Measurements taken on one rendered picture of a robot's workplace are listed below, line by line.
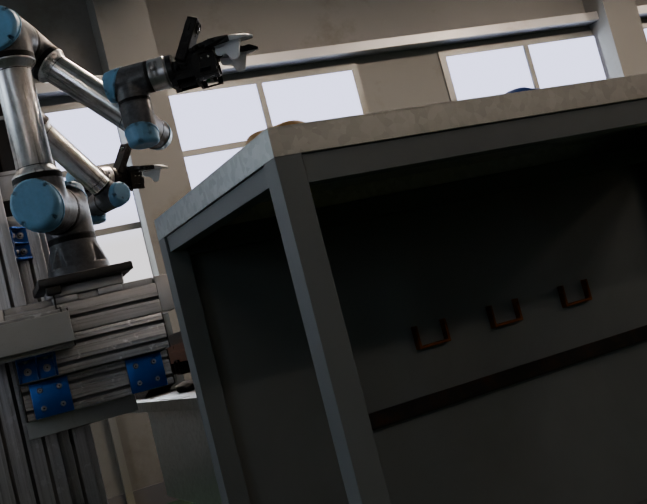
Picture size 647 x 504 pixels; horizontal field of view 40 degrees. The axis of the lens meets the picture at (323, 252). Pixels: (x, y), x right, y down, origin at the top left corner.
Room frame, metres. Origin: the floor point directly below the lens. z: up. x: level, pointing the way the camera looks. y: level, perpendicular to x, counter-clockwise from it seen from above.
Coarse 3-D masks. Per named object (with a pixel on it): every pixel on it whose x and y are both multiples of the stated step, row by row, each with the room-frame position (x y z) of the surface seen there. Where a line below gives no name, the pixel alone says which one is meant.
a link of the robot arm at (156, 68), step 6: (150, 60) 2.02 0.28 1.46; (156, 60) 2.01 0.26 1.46; (162, 60) 2.01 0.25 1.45; (150, 66) 2.01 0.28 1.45; (156, 66) 2.00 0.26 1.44; (162, 66) 2.00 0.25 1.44; (150, 72) 2.01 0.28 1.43; (156, 72) 2.01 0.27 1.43; (162, 72) 2.00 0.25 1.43; (150, 78) 2.01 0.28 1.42; (156, 78) 2.01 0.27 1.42; (162, 78) 2.01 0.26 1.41; (168, 78) 2.02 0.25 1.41; (156, 84) 2.02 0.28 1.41; (162, 84) 2.02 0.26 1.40; (168, 84) 2.03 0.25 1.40; (156, 90) 2.04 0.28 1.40
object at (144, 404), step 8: (168, 392) 2.91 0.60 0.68; (176, 392) 2.75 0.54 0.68; (184, 392) 2.61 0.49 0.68; (192, 392) 2.48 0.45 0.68; (136, 400) 2.93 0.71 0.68; (144, 400) 2.77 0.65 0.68; (152, 400) 2.62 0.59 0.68; (160, 400) 2.49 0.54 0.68; (168, 400) 2.40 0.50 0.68; (176, 400) 2.33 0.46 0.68; (184, 400) 2.26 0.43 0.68; (192, 400) 2.20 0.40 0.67; (144, 408) 2.65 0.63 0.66; (152, 408) 2.57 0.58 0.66; (160, 408) 2.49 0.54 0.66; (168, 408) 2.41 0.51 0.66; (176, 408) 2.34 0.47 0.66; (184, 408) 2.28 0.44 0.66; (192, 408) 2.21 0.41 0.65
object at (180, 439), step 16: (160, 416) 3.15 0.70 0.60; (176, 416) 2.97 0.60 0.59; (192, 416) 2.80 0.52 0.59; (160, 432) 3.20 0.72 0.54; (176, 432) 3.01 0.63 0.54; (192, 432) 2.84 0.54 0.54; (160, 448) 3.25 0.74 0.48; (176, 448) 3.05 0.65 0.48; (192, 448) 2.88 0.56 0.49; (208, 448) 2.72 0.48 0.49; (160, 464) 3.30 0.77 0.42; (176, 464) 3.10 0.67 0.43; (192, 464) 2.92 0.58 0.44; (208, 464) 2.76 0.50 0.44; (176, 480) 3.14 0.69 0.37; (192, 480) 2.96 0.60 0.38; (208, 480) 2.80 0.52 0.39; (176, 496) 3.19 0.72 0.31; (192, 496) 3.00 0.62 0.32; (208, 496) 2.83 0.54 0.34
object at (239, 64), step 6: (240, 48) 2.06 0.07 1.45; (246, 48) 2.06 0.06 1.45; (252, 48) 2.06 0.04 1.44; (240, 54) 2.06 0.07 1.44; (246, 54) 2.07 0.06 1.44; (222, 60) 2.06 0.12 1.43; (228, 60) 2.06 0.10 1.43; (234, 60) 2.06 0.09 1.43; (240, 60) 2.06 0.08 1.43; (234, 66) 2.06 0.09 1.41; (240, 66) 2.06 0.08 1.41
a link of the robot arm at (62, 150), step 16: (48, 128) 2.68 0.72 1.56; (64, 144) 2.71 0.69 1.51; (64, 160) 2.72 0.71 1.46; (80, 160) 2.74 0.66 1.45; (80, 176) 2.76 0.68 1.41; (96, 176) 2.78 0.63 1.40; (96, 192) 2.80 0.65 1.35; (112, 192) 2.79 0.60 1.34; (128, 192) 2.83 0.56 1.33; (112, 208) 2.85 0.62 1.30
